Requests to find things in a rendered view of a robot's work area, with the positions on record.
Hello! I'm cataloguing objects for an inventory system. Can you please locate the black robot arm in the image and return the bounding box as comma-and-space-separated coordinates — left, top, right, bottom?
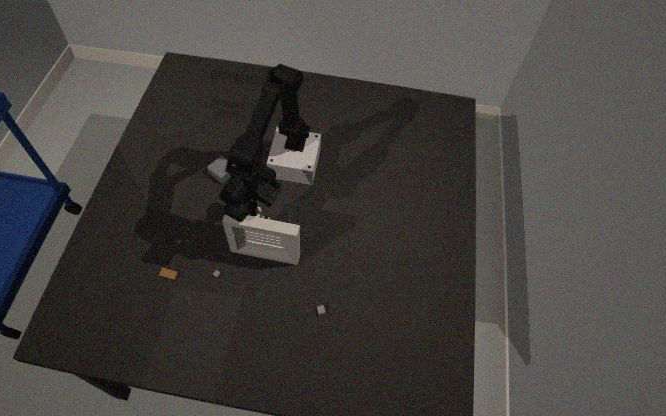
220, 63, 310, 207

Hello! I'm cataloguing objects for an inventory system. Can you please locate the brown rectangular block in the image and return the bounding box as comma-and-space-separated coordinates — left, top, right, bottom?
159, 267, 178, 280

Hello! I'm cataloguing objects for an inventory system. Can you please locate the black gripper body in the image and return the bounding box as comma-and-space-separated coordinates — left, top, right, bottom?
224, 164, 276, 222

